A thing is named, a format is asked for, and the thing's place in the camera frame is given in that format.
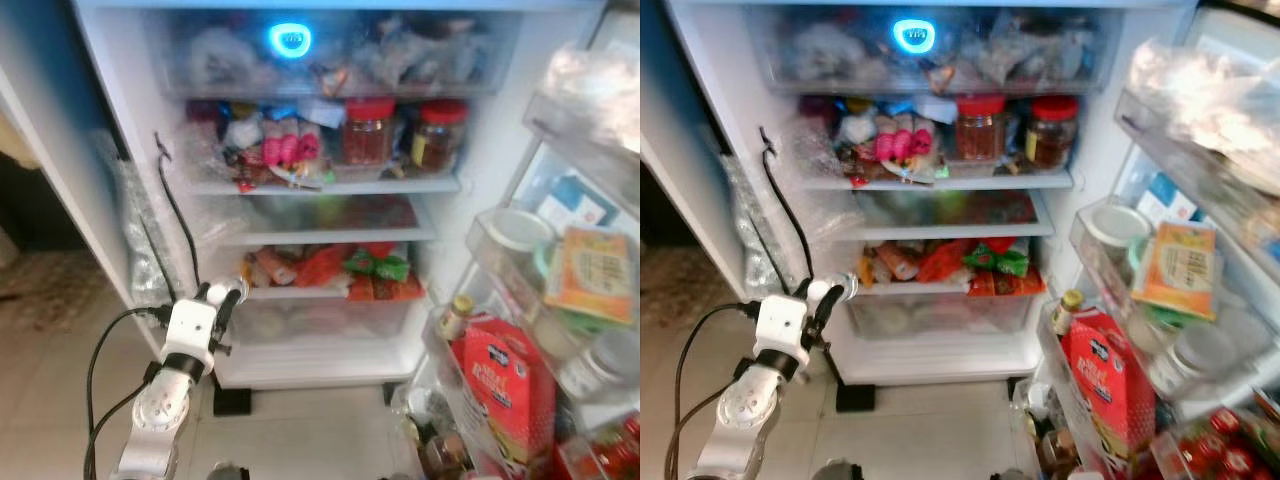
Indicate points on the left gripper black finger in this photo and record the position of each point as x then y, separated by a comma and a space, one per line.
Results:
801, 288
829, 305
228, 308
202, 292

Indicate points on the clear bottle with white cap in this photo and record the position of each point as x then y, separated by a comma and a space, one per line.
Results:
822, 287
220, 290

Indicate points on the fridge door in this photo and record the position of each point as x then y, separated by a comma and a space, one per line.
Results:
610, 25
1235, 35

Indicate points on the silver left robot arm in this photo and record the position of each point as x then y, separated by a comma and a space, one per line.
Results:
160, 410
745, 405

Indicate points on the black fridge foot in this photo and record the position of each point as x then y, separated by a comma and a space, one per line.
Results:
855, 397
1015, 389
232, 400
394, 393

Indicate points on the fridge cabinet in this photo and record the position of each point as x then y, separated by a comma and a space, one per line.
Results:
940, 362
330, 365

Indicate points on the glass fridge shelf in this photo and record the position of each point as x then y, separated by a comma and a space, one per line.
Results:
950, 231
330, 236
1000, 181
380, 185

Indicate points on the glowing blue fridge dial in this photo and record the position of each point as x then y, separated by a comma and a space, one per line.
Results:
914, 36
290, 40

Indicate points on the orange rolled packet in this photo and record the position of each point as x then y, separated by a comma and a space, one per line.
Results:
270, 268
890, 264

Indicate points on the clear crisper drawer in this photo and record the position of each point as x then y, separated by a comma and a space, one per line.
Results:
320, 320
940, 316

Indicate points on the red snack packet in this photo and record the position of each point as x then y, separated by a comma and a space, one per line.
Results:
322, 266
942, 262

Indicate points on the robot's grey left leg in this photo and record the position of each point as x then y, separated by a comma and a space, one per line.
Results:
228, 472
840, 471

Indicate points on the green snack packet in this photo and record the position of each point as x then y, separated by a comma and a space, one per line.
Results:
998, 260
378, 265

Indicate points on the flat red packets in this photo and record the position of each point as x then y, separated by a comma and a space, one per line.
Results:
1008, 285
390, 289

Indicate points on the white tied bag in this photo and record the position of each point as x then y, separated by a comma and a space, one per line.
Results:
858, 130
242, 132

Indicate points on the pink packet bundle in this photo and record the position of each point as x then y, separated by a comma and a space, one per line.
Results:
902, 143
290, 148

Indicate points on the orange printed packet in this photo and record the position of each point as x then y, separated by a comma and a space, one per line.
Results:
590, 275
1175, 270

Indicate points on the clear jar white lid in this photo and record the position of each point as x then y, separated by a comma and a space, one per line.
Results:
1195, 362
600, 365

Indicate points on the red lid glass jar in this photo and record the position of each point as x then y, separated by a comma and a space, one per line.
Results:
440, 140
980, 130
1052, 135
368, 135

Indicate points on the gold cap bottle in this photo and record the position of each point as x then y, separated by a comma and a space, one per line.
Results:
457, 318
1068, 312

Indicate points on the red capped bottles pack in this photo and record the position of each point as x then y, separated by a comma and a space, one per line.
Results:
1230, 450
615, 455

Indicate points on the blue and white box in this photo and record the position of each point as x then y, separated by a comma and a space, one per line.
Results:
575, 205
1168, 198

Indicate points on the brown glass jar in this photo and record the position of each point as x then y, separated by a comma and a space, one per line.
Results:
1050, 450
440, 455

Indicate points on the crumpled clear plastic bag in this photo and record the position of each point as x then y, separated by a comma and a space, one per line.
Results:
595, 95
1210, 95

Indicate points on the white lid tub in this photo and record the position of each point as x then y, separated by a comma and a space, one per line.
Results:
1117, 225
518, 228

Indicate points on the red carton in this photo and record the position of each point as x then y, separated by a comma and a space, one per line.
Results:
505, 395
1110, 385

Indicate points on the clear chiller drawer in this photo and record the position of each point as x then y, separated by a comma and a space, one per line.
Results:
400, 65
1030, 60

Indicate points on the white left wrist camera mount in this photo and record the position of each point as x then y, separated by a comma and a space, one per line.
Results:
188, 335
780, 330

